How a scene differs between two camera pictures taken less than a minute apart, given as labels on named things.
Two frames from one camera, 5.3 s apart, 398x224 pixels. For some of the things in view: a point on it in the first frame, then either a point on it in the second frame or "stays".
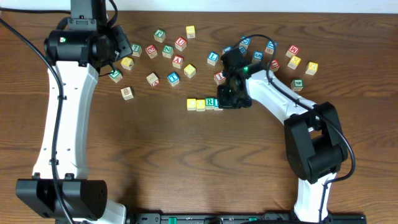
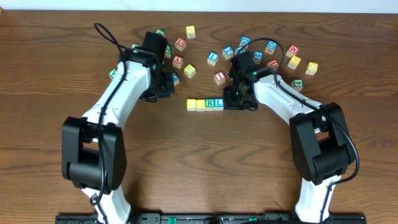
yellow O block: (200, 105) stays
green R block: (209, 102) stays
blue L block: (216, 104) stays
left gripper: (122, 43) to (166, 86)
